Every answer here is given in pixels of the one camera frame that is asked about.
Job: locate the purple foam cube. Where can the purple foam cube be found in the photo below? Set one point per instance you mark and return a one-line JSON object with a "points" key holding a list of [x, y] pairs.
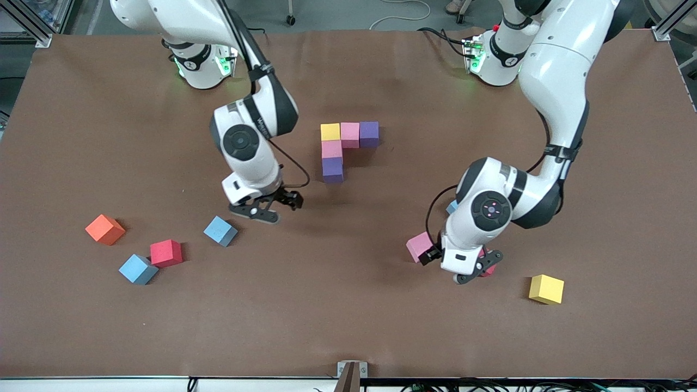
{"points": [[369, 134], [332, 170]]}

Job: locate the pink foam cube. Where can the pink foam cube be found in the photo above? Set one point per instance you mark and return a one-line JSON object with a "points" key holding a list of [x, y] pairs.
{"points": [[349, 135], [416, 245], [331, 149]]}

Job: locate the yellow foam cube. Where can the yellow foam cube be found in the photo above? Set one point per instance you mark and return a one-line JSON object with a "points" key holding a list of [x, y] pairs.
{"points": [[330, 132], [546, 288]]}

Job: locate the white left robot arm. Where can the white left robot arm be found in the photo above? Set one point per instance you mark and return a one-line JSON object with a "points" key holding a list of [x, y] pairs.
{"points": [[555, 81]]}

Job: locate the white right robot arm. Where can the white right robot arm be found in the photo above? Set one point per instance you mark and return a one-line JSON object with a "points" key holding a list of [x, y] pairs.
{"points": [[261, 169]]}

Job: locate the light blue foam cube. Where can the light blue foam cube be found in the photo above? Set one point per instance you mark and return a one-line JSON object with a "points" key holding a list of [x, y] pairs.
{"points": [[220, 231], [137, 268], [451, 207]]}

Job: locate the red foam cube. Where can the red foam cube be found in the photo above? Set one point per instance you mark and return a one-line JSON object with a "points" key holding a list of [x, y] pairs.
{"points": [[490, 269], [166, 253]]}

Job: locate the brown table mat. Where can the brown table mat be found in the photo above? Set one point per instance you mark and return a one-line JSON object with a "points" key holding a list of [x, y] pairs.
{"points": [[348, 316]]}

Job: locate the orange foam cube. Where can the orange foam cube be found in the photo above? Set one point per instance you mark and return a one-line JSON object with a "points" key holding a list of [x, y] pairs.
{"points": [[104, 230]]}

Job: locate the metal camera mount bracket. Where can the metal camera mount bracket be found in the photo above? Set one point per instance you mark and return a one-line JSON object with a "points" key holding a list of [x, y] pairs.
{"points": [[351, 375]]}

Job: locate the aluminium frame post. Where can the aluminium frame post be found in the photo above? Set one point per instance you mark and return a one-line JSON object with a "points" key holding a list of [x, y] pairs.
{"points": [[661, 32], [32, 30]]}

